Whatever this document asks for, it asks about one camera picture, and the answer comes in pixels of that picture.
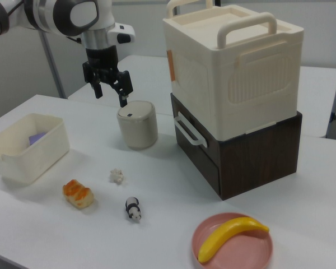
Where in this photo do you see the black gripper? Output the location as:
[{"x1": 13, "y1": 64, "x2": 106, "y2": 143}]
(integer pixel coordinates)
[{"x1": 82, "y1": 46, "x2": 134, "y2": 109}]

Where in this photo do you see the orange glazed toy bread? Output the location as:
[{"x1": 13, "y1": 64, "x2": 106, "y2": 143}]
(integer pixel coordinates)
[{"x1": 62, "y1": 180, "x2": 96, "y2": 210}]

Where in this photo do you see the cream plastic basket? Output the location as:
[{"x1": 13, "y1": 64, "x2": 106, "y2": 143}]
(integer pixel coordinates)
[{"x1": 0, "y1": 113, "x2": 71, "y2": 186}]

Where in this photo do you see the beige lidded trash can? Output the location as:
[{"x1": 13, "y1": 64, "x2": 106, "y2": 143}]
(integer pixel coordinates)
[{"x1": 116, "y1": 100, "x2": 159, "y2": 150}]

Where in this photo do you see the grey metal pole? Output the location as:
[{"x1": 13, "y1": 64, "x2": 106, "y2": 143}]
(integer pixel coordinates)
[{"x1": 40, "y1": 29, "x2": 67, "y2": 99}]

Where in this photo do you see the crumpled clear plastic wrap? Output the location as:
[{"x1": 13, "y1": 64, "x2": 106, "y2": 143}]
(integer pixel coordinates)
[{"x1": 109, "y1": 168, "x2": 125, "y2": 185}]

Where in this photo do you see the purple foam block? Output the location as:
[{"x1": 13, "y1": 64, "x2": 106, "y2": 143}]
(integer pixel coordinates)
[{"x1": 27, "y1": 131, "x2": 48, "y2": 147}]

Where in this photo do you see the small panda figurine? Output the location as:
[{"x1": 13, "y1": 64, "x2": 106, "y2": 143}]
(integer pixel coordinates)
[{"x1": 125, "y1": 196, "x2": 143, "y2": 224}]

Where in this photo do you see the dark brown wooden drawer cabinet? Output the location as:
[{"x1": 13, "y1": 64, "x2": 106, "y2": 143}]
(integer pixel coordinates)
[{"x1": 170, "y1": 92, "x2": 303, "y2": 201}]

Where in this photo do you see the yellow toy banana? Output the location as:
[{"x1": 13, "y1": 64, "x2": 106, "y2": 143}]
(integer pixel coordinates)
[{"x1": 198, "y1": 216, "x2": 270, "y2": 263}]

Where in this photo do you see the pink plate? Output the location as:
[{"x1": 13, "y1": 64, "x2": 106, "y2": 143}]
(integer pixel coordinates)
[{"x1": 192, "y1": 212, "x2": 274, "y2": 269}]

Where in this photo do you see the white drawer handle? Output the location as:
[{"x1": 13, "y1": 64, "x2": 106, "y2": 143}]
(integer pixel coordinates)
[{"x1": 174, "y1": 111, "x2": 208, "y2": 147}]

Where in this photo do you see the cream storage box with handles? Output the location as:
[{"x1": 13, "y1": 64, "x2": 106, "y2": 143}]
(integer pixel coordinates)
[{"x1": 162, "y1": 0, "x2": 305, "y2": 141}]

